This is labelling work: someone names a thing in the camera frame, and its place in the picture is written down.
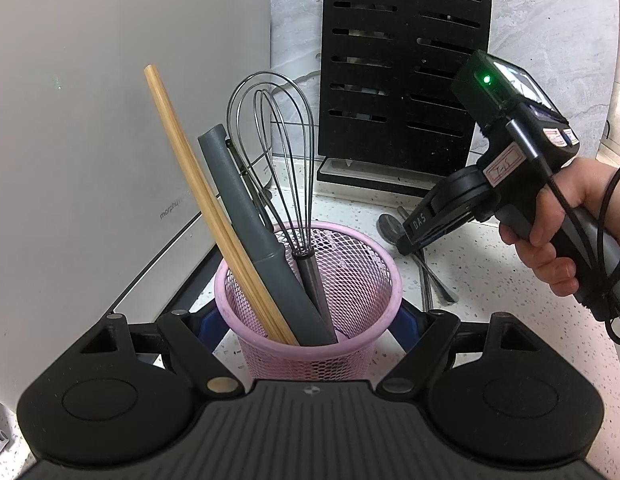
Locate white countertop appliance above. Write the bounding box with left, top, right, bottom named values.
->
left=0, top=0, right=273, bottom=411

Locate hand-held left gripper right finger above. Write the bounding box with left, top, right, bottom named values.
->
left=377, top=305, right=543, bottom=396

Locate black slotted knife block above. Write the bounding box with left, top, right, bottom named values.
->
left=316, top=0, right=494, bottom=198

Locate wire whisk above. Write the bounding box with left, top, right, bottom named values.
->
left=226, top=71, right=335, bottom=333

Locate person's right hand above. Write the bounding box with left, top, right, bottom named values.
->
left=500, top=157, right=620, bottom=300

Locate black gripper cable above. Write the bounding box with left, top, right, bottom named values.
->
left=504, top=119, right=620, bottom=346

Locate long grey spatula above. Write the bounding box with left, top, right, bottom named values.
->
left=197, top=122, right=339, bottom=347

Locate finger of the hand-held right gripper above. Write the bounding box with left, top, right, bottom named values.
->
left=396, top=201, right=471, bottom=257

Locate pink mesh utensil cup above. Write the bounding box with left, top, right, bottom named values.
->
left=214, top=220, right=403, bottom=381

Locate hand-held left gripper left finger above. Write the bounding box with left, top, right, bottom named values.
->
left=80, top=309, right=241, bottom=397

